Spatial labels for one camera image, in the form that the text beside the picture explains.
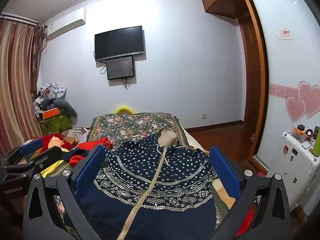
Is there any grey flat box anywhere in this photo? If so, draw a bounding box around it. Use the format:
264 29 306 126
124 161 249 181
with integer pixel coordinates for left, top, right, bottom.
287 131 307 143

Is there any green bottle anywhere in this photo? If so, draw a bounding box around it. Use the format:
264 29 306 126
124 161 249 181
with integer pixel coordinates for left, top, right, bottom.
311 126 320 157

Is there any small black wall monitor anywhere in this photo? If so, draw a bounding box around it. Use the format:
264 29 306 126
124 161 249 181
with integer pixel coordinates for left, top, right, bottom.
106 56 135 80

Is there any red plush toy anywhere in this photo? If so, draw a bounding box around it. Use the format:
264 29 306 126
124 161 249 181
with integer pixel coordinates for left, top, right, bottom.
32 134 75 153

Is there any orange box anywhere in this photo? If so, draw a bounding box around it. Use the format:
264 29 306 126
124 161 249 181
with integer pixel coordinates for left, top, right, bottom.
42 107 62 120

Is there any red garment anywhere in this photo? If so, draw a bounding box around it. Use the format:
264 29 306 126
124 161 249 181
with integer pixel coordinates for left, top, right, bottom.
69 136 114 168

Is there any patchwork cloth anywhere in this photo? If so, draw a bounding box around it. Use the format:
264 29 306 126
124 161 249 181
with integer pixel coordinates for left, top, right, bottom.
69 127 89 143

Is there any dark floral blanket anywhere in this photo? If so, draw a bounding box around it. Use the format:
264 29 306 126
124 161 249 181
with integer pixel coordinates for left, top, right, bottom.
86 112 194 155

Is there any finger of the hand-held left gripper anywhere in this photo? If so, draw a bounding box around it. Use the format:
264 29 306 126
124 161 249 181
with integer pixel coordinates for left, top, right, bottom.
4 138 44 165
5 146 63 175

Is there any pile of mixed clothes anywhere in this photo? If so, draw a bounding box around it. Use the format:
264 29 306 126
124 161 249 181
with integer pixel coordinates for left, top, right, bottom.
34 82 68 117

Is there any navy patterned hoodie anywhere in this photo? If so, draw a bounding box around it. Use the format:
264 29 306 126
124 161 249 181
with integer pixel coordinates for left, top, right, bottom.
64 127 218 240

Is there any white air conditioner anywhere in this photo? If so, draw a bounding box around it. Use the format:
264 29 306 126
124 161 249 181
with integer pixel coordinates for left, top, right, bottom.
46 9 87 40

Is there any yellow ring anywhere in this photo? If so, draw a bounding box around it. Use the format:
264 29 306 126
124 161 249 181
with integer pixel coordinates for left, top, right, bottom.
114 105 137 115

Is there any yellow garment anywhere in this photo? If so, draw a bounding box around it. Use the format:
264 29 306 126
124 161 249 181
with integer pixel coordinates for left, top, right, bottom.
40 164 65 178

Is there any pink door label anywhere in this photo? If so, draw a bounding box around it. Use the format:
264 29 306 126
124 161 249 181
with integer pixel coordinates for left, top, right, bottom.
277 27 293 40

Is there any striped pink curtain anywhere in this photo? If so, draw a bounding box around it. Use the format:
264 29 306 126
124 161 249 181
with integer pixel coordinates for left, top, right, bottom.
0 12 48 155

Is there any green patterned cloth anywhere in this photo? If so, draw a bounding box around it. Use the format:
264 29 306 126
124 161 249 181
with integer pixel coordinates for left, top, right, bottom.
39 115 73 135

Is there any dark grey cushion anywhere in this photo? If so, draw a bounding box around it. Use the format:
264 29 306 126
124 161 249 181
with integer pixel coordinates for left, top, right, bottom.
54 99 78 118

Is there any large black wall television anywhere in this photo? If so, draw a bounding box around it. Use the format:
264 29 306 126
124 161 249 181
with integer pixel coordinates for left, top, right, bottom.
94 25 145 62

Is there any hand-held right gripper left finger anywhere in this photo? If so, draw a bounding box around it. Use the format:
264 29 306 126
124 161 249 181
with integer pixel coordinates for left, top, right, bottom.
22 145 113 240

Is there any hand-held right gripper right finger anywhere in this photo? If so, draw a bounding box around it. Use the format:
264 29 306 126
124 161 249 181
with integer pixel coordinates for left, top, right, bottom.
209 145 292 240

